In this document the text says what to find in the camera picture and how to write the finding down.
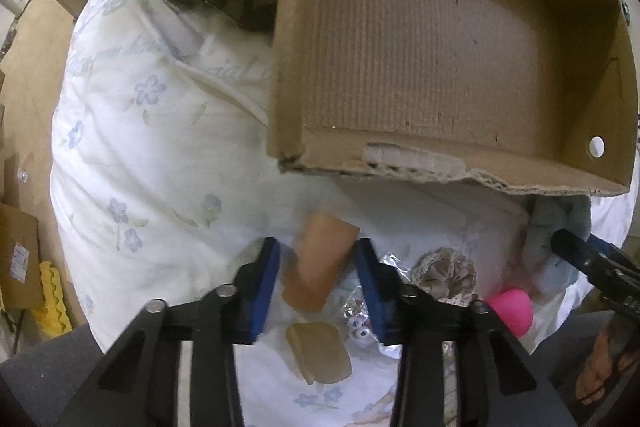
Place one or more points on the beige makeup sponge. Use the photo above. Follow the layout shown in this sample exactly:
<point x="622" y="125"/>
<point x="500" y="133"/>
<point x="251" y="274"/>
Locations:
<point x="319" y="352"/>

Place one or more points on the cardboard box with label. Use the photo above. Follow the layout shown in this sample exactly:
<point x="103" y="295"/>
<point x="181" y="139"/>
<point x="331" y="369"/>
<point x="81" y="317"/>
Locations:
<point x="20" y="275"/>

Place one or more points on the white floral duvet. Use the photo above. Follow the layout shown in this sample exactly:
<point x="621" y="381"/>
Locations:
<point x="162" y="186"/>

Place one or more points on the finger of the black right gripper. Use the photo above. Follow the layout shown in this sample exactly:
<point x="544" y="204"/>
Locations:
<point x="604" y="264"/>

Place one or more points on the brown cardboard box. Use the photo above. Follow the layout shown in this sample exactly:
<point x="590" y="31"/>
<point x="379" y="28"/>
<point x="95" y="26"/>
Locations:
<point x="522" y="96"/>

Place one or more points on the beige lace scrunchie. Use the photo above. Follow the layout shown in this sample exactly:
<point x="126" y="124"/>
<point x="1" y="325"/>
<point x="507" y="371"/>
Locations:
<point x="446" y="275"/>

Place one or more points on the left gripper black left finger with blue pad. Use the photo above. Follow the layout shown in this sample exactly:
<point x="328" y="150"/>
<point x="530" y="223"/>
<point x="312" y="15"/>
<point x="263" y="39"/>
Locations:
<point x="255" y="282"/>

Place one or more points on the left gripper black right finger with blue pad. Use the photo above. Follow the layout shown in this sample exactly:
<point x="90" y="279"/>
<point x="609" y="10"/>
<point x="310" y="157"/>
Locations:
<point x="380" y="285"/>

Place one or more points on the yellow foam piece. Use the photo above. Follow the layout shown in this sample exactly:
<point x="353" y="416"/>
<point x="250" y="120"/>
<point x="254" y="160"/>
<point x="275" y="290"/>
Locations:
<point x="52" y="317"/>

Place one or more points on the pink makeup sponge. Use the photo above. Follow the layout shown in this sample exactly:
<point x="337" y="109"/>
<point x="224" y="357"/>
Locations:
<point x="515" y="309"/>

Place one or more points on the person's bare foot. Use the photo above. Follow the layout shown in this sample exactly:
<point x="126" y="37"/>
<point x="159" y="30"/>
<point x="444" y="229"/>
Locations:
<point x="616" y="348"/>

